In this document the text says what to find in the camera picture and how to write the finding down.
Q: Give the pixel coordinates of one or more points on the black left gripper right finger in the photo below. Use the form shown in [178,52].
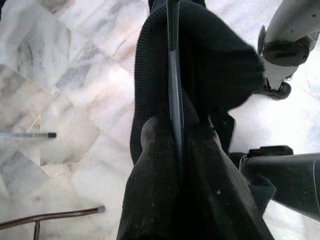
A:
[215,195]

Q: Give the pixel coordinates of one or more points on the black knit collar garment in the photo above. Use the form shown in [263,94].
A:
[212,62]

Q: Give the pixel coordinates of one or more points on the silver metal clothes rack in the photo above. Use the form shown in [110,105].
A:
[25,135]

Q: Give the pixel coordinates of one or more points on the marble top folding table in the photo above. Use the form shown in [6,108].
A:
[101,209]

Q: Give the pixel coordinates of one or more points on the black plastic hanger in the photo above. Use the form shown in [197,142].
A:
[175,87]

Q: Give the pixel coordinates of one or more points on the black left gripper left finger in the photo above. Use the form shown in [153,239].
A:
[152,190]

